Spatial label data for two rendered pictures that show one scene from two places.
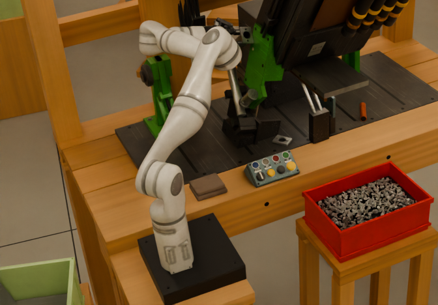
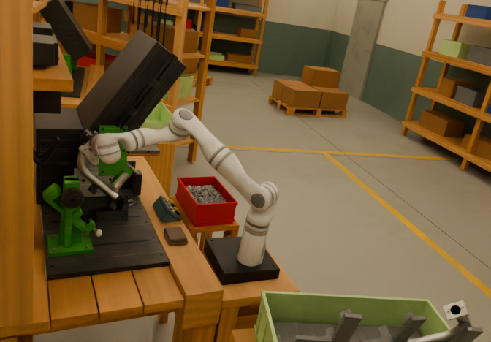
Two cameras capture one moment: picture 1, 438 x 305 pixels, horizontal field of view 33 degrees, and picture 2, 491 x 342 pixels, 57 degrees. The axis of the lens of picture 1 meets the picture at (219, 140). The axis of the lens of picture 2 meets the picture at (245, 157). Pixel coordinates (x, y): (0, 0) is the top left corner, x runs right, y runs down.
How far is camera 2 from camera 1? 2.47 m
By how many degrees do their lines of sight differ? 84
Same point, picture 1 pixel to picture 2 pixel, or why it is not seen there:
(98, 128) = not seen: hidden behind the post
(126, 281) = (252, 294)
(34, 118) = not seen: outside the picture
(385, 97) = not seen: hidden behind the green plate
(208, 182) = (176, 232)
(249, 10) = (56, 127)
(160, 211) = (269, 215)
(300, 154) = (150, 201)
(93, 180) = (123, 298)
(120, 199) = (162, 283)
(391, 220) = (223, 192)
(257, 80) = (120, 164)
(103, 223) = (199, 289)
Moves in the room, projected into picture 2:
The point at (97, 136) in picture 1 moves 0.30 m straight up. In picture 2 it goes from (42, 292) to (42, 210)
